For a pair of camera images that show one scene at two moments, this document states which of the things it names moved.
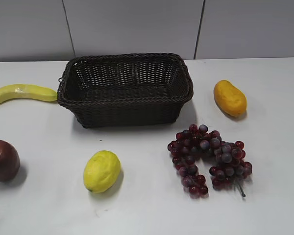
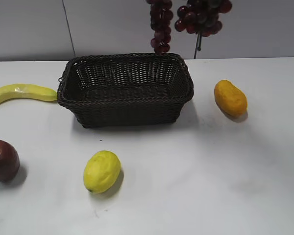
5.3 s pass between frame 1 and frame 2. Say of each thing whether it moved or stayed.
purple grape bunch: moved
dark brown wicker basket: stayed
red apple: stayed
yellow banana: stayed
